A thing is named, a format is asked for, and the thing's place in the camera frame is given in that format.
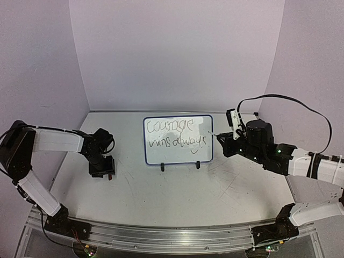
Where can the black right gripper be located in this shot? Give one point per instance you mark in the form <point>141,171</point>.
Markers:
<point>226,136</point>

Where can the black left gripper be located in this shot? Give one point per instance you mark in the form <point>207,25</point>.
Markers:
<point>109,169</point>

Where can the small blue-framed whiteboard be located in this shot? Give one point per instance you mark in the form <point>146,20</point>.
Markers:
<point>175,140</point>

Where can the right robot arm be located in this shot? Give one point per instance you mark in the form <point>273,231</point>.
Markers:
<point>257,144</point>

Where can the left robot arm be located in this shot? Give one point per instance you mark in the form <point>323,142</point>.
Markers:
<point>22,148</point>

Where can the black whiteboard stand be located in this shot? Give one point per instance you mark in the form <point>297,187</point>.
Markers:
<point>162,166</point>

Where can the left circuit board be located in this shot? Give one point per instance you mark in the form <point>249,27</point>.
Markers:
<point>89,250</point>

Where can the circuit board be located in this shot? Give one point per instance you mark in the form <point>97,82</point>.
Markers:
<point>272,248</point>
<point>89,250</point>

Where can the right circuit board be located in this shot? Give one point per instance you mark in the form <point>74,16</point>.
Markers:
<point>272,248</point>

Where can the aluminium front rail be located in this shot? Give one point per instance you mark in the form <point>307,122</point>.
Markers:
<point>173,240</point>

